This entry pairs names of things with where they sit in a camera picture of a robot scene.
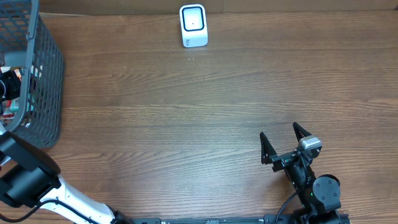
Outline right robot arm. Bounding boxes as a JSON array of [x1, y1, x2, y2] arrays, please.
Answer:
[[259, 122, 343, 223]]

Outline grey plastic mesh basket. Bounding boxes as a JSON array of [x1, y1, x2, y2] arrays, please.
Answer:
[[1, 0, 65, 148]]

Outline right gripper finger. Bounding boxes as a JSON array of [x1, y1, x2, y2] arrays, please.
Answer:
[[260, 132, 277, 164], [292, 122, 312, 142]]

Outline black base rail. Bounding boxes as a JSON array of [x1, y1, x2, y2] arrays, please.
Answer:
[[130, 213, 351, 224]]

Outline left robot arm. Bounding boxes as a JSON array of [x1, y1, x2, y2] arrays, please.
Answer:
[[1, 67, 132, 223]]

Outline white barcode scanner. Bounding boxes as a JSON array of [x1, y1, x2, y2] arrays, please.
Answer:
[[179, 4, 208, 48]]

